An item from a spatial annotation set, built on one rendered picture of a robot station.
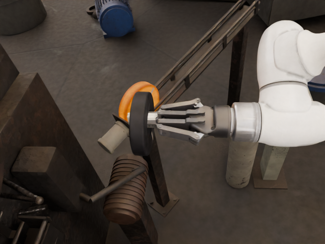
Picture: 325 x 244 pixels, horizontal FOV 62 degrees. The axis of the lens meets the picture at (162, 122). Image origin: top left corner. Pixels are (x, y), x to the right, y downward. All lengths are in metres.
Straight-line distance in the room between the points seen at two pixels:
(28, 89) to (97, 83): 1.38
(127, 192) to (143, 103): 0.39
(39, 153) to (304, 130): 0.61
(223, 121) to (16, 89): 0.55
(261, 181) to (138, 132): 1.03
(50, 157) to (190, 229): 0.86
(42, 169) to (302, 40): 0.64
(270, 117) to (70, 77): 1.92
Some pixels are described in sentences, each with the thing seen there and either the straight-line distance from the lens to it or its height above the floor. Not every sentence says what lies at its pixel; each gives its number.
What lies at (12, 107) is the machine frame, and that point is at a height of 0.87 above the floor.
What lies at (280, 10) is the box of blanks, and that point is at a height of 0.22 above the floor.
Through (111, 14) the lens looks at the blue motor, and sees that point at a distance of 2.43.
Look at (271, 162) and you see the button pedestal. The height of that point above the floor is 0.17.
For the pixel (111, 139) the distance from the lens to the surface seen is 0.83.
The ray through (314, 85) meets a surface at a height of 0.42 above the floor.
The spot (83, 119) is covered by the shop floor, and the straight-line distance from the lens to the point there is 1.93.
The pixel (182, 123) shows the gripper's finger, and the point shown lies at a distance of 0.61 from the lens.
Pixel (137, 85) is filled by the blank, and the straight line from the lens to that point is 0.83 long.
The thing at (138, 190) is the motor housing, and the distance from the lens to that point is 0.93.
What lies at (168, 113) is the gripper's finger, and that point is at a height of 0.85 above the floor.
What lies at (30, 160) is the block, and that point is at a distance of 0.73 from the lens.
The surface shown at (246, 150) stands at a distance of 1.20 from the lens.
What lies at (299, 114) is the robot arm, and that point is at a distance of 0.62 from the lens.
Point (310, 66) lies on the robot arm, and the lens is 0.65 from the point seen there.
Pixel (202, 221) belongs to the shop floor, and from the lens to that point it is 1.40.
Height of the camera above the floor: 1.31
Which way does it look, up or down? 49 degrees down
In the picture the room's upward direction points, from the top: 10 degrees counter-clockwise
